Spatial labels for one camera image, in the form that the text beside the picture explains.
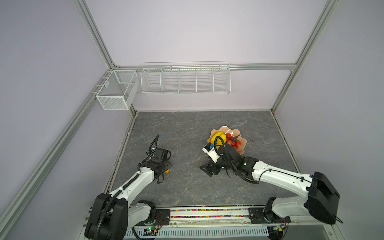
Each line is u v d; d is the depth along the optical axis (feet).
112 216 1.32
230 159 1.96
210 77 3.41
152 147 2.47
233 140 3.21
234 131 3.36
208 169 2.28
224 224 2.38
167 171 2.85
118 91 3.28
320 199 1.34
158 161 2.22
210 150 2.23
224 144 1.90
